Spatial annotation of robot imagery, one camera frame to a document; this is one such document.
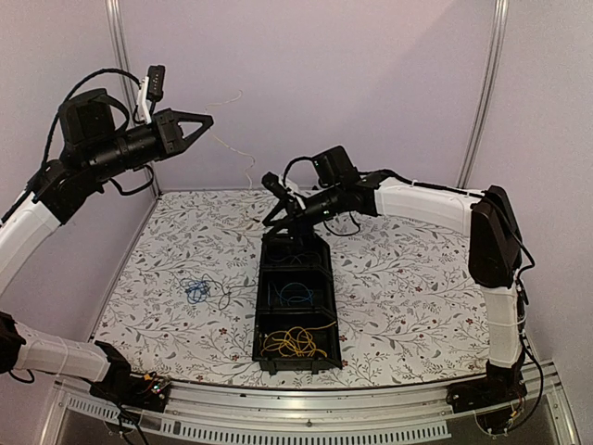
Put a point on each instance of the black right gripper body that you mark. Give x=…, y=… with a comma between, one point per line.
x=332, y=197

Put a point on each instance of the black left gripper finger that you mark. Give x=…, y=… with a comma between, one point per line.
x=191, y=131
x=188, y=117

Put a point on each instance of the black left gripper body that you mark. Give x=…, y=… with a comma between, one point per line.
x=166, y=144

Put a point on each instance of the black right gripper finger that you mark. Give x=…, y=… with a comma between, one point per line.
x=272, y=218
x=282, y=232

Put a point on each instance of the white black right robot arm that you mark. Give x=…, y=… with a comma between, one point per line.
x=486, y=218

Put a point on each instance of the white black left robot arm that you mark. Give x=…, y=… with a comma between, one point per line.
x=102, y=139

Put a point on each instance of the black three-compartment bin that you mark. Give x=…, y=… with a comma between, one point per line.
x=296, y=323

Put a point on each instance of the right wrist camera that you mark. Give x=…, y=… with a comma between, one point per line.
x=284, y=189

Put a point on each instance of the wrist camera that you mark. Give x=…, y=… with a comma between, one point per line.
x=150, y=92
x=284, y=189

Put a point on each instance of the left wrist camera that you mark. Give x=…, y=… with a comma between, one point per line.
x=150, y=92

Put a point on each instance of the left aluminium corner post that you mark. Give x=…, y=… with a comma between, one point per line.
x=120, y=50

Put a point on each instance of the aluminium corner post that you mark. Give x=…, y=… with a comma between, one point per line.
x=493, y=57
x=120, y=50

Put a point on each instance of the aluminium front rail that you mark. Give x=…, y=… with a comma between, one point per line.
x=412, y=414

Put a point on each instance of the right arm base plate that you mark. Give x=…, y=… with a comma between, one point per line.
x=497, y=387

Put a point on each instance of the right aluminium corner post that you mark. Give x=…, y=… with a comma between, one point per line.
x=493, y=57

